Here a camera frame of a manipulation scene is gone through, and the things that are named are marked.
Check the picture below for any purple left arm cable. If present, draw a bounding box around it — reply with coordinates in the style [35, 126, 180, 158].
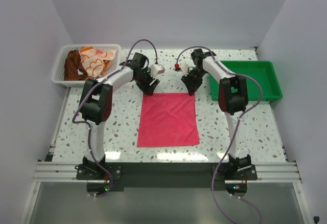
[72, 39, 159, 198]

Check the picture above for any brown towel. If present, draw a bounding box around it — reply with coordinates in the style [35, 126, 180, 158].
[64, 50, 88, 81]

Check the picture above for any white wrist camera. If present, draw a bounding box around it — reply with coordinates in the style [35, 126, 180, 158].
[174, 63, 189, 75]
[150, 64, 165, 78]

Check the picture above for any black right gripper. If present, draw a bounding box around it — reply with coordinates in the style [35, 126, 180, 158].
[181, 68, 207, 96]

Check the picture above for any aluminium rail frame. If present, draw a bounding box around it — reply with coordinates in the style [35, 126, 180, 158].
[32, 154, 312, 223]

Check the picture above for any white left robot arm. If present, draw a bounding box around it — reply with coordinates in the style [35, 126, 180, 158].
[73, 53, 165, 180]

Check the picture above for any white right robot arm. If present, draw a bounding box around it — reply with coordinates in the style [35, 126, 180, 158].
[181, 46, 251, 180]

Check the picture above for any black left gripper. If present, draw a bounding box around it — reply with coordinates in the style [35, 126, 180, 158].
[134, 68, 159, 96]

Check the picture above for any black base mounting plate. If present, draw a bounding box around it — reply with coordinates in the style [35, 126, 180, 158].
[75, 162, 258, 195]

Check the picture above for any orange patterned cream towel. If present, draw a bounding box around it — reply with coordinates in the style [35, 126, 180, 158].
[78, 46, 117, 79]

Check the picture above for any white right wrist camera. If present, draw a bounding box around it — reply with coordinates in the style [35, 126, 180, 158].
[174, 63, 189, 75]

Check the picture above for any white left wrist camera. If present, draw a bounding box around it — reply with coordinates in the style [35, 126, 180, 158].
[150, 64, 165, 78]

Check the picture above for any green plastic tray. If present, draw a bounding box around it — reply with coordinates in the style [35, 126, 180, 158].
[208, 60, 284, 102]

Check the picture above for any pink microfibre towel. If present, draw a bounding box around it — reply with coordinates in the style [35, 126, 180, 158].
[137, 93, 200, 147]

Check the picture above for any white plastic laundry basket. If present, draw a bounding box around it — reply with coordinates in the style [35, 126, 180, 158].
[52, 44, 123, 87]

